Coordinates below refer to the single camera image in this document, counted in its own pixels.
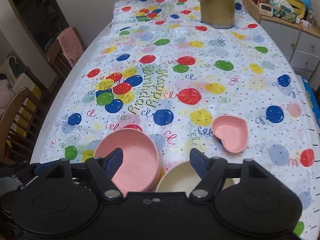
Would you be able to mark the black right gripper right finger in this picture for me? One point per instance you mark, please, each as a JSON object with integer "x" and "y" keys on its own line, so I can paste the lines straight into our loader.
{"x": 212, "y": 173}

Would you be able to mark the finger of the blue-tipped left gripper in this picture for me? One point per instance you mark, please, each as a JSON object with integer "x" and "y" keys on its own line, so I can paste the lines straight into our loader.
{"x": 53, "y": 167}

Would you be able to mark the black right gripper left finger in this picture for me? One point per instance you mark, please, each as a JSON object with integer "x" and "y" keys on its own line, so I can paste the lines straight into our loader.
{"x": 100, "y": 173}

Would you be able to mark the pink heart-shaped dish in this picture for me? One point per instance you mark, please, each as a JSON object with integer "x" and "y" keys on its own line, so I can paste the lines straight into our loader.
{"x": 232, "y": 131}

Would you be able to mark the small kitchen timer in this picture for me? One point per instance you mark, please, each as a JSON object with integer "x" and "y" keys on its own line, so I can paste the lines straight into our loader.
{"x": 265, "y": 9}

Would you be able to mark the cream round bowl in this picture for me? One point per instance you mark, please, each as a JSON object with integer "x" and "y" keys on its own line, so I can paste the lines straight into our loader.
{"x": 182, "y": 178}

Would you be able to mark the pink round bowl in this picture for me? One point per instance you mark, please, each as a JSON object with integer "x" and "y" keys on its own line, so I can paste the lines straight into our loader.
{"x": 141, "y": 165}

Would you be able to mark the near left wooden chair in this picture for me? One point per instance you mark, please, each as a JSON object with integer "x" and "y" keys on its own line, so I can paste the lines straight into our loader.
{"x": 20, "y": 127}

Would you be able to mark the balloon print tablecloth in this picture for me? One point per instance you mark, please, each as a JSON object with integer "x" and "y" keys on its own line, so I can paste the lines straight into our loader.
{"x": 162, "y": 71}

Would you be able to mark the wooden chair with pink cloth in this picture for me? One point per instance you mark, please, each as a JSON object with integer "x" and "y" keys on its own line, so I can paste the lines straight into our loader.
{"x": 65, "y": 52}

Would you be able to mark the blue white cardboard box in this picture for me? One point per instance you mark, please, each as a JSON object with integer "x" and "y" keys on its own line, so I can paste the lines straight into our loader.
{"x": 312, "y": 100}

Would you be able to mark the white drawer cabinet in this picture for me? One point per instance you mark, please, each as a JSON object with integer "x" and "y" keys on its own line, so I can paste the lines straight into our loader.
{"x": 300, "y": 48}

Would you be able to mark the gold thermos jug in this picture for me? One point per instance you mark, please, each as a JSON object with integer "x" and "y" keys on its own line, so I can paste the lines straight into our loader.
{"x": 218, "y": 14}

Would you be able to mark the wooden tray with clutter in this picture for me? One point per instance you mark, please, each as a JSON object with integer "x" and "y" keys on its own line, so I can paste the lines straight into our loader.
{"x": 287, "y": 12}

